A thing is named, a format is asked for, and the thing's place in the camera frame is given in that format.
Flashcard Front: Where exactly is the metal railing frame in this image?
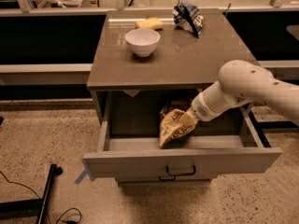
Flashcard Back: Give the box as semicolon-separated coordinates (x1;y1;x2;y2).
0;0;299;85

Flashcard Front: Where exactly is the black lower drawer handle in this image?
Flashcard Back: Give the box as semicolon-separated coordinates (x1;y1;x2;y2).
158;176;177;182

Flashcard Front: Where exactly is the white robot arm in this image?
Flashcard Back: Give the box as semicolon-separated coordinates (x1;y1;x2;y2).
187;60;299;125

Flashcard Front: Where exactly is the black floor cable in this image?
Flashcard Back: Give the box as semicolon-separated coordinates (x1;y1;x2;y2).
0;170;83;224

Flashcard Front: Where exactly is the black drawer handle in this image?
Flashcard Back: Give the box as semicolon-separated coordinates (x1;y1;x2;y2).
165;165;197;177
158;176;177;182

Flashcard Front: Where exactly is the blue floor tape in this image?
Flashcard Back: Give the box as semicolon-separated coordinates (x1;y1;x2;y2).
75;161;95;185

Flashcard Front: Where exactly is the white bowl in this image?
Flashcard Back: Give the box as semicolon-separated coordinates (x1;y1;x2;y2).
125;28;160;57

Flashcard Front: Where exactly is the brown chip bag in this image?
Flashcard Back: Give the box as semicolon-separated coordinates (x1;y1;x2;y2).
159;97;196;147

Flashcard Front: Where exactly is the grey counter cabinet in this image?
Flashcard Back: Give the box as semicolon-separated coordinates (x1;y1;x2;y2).
87;8;257;118

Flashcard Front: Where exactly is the blue chip bag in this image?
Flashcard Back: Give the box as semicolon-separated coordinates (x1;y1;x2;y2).
172;3;205;37

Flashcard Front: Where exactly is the yellow sponge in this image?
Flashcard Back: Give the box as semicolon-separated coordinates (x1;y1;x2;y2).
135;18;164;30

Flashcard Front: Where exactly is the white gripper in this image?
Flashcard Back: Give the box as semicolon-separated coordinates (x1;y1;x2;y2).
186;92;223;126

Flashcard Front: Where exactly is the open grey top drawer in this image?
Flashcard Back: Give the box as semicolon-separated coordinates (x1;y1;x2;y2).
82;91;282;184

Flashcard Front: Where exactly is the black metal stand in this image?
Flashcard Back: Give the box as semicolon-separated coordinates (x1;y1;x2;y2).
0;164;63;224

